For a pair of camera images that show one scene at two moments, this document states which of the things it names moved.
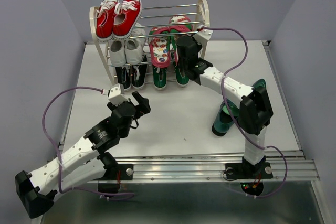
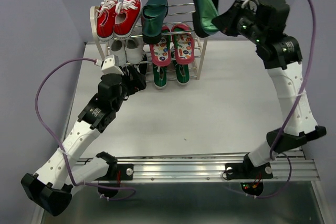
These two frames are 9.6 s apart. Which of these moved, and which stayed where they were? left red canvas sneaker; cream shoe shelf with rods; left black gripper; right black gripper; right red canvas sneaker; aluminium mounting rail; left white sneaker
Moved: left black gripper; right black gripper
Stayed: left red canvas sneaker; aluminium mounting rail; right red canvas sneaker; cream shoe shelf with rods; left white sneaker
